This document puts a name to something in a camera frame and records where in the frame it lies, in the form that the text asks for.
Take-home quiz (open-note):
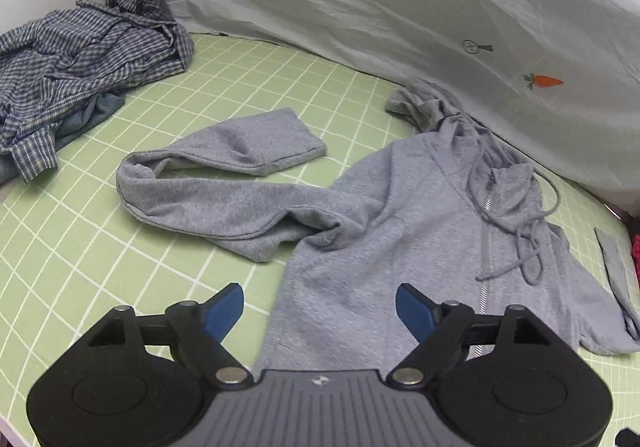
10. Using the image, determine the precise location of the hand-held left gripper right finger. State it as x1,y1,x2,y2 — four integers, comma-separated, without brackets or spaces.
389,283,549,389

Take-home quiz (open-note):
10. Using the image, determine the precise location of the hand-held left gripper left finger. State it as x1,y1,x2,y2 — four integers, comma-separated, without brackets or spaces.
81,283,251,389

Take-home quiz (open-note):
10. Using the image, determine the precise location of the grey zip hoodie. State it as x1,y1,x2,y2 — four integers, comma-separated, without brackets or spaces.
116,77,640,373

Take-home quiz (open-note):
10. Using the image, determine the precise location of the green grid bed sheet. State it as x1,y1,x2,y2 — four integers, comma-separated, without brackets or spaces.
0,32,640,447

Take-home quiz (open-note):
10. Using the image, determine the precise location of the pink cloth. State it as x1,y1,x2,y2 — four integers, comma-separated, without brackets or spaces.
602,199,640,273

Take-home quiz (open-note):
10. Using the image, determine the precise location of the blue plaid shirt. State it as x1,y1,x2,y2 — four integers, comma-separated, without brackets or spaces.
0,0,196,185

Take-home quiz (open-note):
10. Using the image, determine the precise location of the grey carrot print sheet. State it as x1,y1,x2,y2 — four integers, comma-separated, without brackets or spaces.
107,0,640,218

